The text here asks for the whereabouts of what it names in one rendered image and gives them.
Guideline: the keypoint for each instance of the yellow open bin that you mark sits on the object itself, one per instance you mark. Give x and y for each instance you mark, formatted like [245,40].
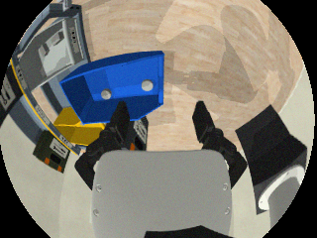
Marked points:
[67,122]

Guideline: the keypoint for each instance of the blue bin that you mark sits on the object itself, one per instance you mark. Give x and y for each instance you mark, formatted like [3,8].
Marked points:
[83,91]

